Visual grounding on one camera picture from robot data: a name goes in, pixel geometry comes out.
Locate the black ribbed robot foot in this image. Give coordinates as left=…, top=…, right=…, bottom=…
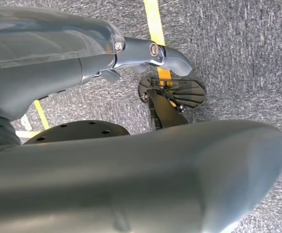
left=138, top=76, right=206, bottom=131

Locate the ribbed grey left arm sleeve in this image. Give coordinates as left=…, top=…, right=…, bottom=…
left=0, top=115, right=22, bottom=155

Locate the black perforated round plate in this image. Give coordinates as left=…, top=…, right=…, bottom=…
left=23, top=119, right=131, bottom=146

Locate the white paper scrap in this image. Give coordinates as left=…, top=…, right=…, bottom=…
left=20, top=114, right=33, bottom=131

